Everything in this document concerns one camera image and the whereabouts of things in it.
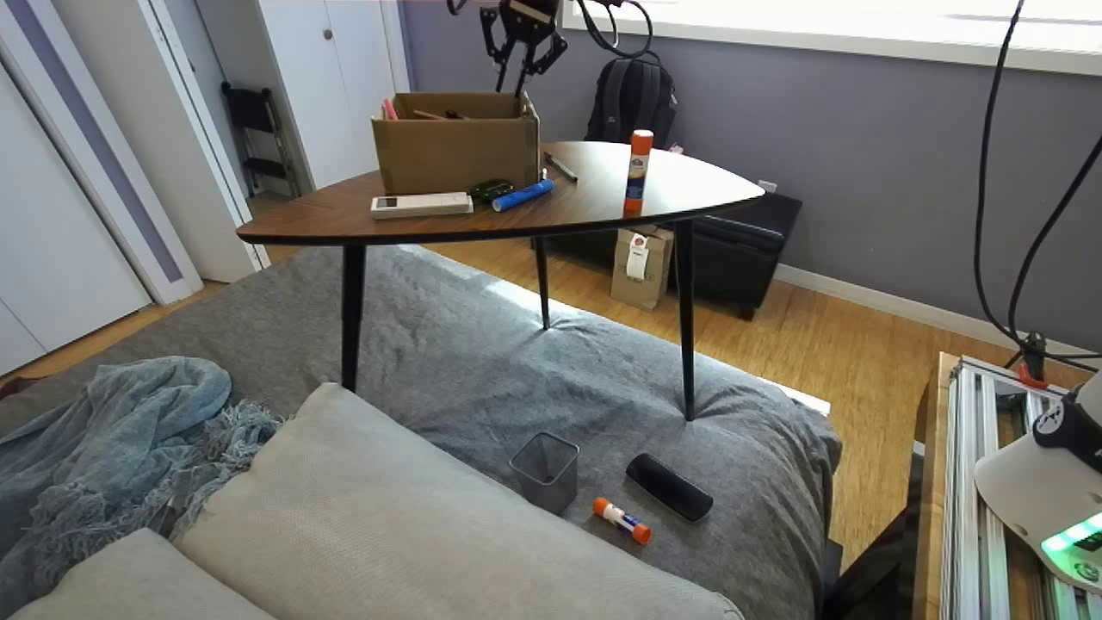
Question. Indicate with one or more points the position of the brown paper bag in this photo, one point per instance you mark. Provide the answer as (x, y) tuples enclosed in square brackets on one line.
[(640, 267)]

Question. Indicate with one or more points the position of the black leather ottoman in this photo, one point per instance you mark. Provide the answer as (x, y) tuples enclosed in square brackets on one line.
[(733, 253)]

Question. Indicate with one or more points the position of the white window sill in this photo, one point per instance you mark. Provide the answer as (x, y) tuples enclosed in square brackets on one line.
[(863, 34)]

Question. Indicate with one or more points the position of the small grey box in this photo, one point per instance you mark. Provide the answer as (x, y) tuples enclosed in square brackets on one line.
[(546, 469)]

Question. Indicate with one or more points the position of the black shoe rack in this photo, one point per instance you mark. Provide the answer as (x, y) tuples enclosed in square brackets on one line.
[(257, 137)]

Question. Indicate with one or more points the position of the white door frame grey stripe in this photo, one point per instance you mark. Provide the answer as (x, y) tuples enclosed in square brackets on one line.
[(105, 137)]

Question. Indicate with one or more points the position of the small orange white glue stick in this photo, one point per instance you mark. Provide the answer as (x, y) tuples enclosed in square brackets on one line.
[(622, 520)]

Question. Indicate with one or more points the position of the large orange white glue stick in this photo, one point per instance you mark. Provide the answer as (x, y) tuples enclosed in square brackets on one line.
[(637, 174)]

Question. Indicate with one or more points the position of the pale blue throw blanket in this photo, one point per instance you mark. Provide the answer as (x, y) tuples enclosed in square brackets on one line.
[(113, 449)]

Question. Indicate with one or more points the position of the white closet doors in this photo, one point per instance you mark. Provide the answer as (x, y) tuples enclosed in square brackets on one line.
[(330, 81)]

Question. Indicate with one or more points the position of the brown pencil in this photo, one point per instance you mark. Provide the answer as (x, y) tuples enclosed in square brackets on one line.
[(560, 165)]

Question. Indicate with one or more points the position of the wooden base board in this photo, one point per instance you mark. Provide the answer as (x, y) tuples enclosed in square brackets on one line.
[(930, 482)]

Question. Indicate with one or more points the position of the light grey cushion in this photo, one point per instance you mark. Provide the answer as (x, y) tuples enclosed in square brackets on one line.
[(424, 527), (125, 585)]

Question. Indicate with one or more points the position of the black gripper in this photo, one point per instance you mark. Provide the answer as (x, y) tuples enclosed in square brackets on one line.
[(528, 15)]

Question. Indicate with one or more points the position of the small pink object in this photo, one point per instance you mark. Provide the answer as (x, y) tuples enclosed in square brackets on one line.
[(391, 110)]

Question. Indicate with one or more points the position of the brown cardboard box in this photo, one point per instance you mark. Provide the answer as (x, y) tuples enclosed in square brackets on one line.
[(459, 148)]

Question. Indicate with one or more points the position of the black fabric object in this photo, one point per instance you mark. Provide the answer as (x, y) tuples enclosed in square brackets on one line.
[(880, 569)]

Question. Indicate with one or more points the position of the aluminium profile frame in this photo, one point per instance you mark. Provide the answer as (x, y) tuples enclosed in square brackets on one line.
[(974, 492)]

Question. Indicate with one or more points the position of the blue pen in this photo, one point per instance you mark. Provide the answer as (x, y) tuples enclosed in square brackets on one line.
[(521, 195)]

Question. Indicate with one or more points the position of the wooden table with black legs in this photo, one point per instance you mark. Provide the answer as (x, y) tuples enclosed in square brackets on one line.
[(345, 210)]

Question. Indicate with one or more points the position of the white remote control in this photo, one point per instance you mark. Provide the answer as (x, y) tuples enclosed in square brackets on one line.
[(422, 204)]

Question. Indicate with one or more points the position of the small black clip object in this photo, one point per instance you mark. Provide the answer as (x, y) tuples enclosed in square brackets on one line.
[(491, 186)]

